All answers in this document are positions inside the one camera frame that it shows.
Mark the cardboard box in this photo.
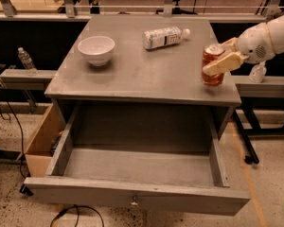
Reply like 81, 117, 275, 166
24, 104, 65, 177

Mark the blue plastic bottle lying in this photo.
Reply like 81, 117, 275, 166
142, 26, 190, 50

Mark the red coke can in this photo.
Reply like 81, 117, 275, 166
202, 44, 225, 86

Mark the grey cabinet with top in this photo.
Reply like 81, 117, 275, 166
45, 15, 240, 132

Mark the metal drawer knob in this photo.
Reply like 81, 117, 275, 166
130, 196, 139, 207

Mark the clear bottle right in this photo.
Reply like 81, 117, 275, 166
248, 61, 267, 83

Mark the open grey drawer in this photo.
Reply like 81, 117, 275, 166
26, 103, 250, 216

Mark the black cable on floor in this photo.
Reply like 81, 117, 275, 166
0, 73, 29, 180

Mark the clear water bottle left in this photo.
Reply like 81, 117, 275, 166
18, 47, 38, 76

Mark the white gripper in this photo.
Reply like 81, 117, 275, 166
203, 23, 275, 77

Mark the grey bench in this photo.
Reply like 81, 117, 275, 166
233, 76, 284, 98
0, 69, 56, 91

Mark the white ceramic bowl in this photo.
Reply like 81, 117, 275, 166
78, 36, 115, 66

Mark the grey bench right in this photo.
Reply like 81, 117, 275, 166
233, 76, 284, 98

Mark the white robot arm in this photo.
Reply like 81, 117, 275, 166
203, 15, 284, 76

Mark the grey bench left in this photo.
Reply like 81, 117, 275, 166
0, 69, 56, 91

